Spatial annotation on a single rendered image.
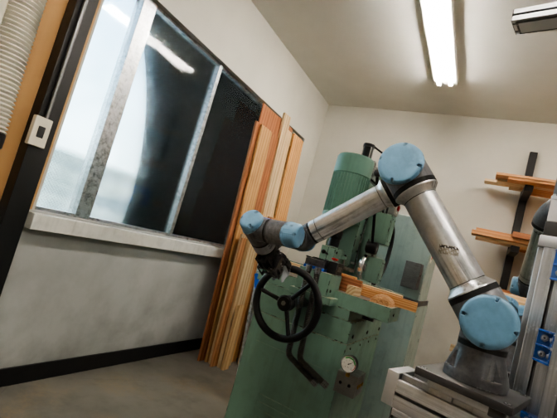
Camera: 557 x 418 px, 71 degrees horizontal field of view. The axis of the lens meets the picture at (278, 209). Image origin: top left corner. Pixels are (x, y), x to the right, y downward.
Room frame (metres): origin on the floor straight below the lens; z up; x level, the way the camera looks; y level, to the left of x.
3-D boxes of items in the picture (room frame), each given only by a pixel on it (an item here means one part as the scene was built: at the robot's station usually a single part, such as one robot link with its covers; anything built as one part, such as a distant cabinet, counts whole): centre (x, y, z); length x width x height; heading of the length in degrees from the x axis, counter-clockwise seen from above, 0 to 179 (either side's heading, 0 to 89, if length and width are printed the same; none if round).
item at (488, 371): (1.02, -0.60, 0.87); 0.15 x 0.15 x 0.10
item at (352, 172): (1.82, -0.29, 1.35); 0.18 x 0.18 x 0.31
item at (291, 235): (1.20, -0.04, 1.05); 0.11 x 0.11 x 0.08; 60
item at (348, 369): (1.51, -0.42, 0.65); 0.06 x 0.04 x 0.08; 61
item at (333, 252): (1.84, -0.30, 1.03); 0.14 x 0.07 x 0.09; 151
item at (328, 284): (1.63, -0.24, 0.91); 0.15 x 0.14 x 0.09; 61
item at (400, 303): (1.75, -0.42, 0.92); 0.54 x 0.02 x 0.04; 61
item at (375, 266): (1.91, -0.52, 1.02); 0.09 x 0.07 x 0.12; 61
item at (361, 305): (1.70, -0.28, 0.87); 0.61 x 0.30 x 0.06; 61
